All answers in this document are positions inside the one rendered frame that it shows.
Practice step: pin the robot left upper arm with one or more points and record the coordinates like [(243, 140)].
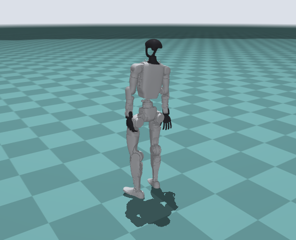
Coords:
[(135, 70)]

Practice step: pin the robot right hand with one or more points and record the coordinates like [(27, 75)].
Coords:
[(166, 120)]

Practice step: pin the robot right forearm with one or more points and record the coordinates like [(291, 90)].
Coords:
[(165, 101)]

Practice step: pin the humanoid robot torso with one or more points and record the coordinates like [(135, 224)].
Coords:
[(149, 85)]

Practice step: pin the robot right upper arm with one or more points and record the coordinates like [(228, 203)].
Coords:
[(166, 81)]

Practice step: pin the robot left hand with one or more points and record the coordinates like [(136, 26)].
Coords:
[(129, 122)]

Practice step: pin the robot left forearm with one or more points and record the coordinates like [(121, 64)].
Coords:
[(129, 101)]

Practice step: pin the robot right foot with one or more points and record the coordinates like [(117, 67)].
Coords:
[(155, 184)]

